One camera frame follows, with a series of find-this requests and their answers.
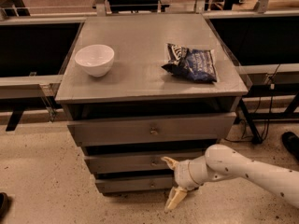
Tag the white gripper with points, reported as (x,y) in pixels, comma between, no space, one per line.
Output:
(182,174)

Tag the grey drawer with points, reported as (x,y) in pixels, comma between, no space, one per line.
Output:
(136,130)
(131,183)
(138,161)

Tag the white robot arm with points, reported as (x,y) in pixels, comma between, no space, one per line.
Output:
(220,163)

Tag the grey bottom drawer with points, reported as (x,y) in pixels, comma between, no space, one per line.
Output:
(131,183)

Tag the grey top drawer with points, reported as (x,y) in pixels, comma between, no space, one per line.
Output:
(136,130)

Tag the grey drawer cabinet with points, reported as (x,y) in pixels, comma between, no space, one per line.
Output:
(137,85)

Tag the blue chip bag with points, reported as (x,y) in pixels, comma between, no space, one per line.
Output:
(193,64)

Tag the black shoe at right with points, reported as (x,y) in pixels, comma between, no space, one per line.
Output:
(291,141)

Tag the black shoe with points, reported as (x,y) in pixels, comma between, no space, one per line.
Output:
(291,141)
(3,203)

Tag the white ceramic bowl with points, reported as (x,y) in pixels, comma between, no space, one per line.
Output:
(95,60)

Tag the right metal railing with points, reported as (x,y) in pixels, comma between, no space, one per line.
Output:
(265,49)

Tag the metal railing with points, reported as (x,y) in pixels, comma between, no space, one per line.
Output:
(34,54)
(265,49)

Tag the black shoe at left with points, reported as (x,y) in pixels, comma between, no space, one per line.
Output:
(3,203)

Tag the left metal railing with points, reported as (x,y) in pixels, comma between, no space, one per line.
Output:
(34,54)

